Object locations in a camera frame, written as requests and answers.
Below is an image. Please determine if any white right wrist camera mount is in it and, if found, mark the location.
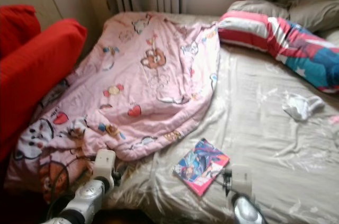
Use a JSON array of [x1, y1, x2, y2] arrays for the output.
[[230, 165, 254, 198]]

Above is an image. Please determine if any pink cartoon print blanket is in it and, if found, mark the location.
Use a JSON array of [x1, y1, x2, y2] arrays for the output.
[[3, 12, 222, 203]]

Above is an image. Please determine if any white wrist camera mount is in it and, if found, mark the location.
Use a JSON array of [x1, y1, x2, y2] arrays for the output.
[[93, 149, 117, 181], [230, 165, 254, 198]]

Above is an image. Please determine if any colourful comic book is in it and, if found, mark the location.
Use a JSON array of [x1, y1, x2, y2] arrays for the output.
[[172, 138, 231, 197]]

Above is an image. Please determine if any red folded cushion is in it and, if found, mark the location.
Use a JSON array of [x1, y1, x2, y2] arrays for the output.
[[0, 4, 88, 164]]

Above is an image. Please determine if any striped pink blue bolster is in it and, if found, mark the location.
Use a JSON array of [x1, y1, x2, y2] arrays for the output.
[[217, 10, 339, 95]]

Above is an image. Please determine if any white sock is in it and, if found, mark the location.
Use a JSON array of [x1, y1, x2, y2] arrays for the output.
[[282, 93, 325, 123]]

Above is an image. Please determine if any bed with beige sheet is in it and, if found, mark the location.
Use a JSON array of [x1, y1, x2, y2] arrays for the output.
[[3, 11, 339, 224]]

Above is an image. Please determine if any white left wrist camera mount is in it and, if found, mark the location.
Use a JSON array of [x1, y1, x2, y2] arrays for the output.
[[93, 149, 117, 181]]

